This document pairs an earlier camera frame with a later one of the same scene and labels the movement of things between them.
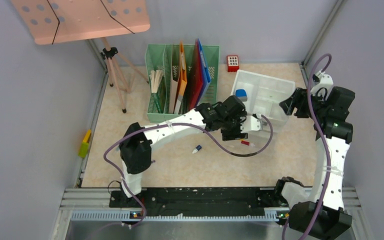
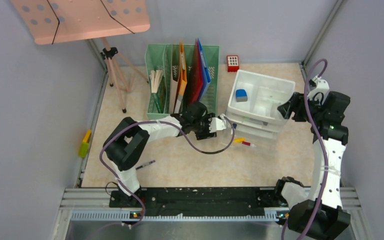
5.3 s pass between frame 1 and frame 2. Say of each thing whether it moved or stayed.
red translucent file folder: stayed
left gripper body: moved
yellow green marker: stayed
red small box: stayed
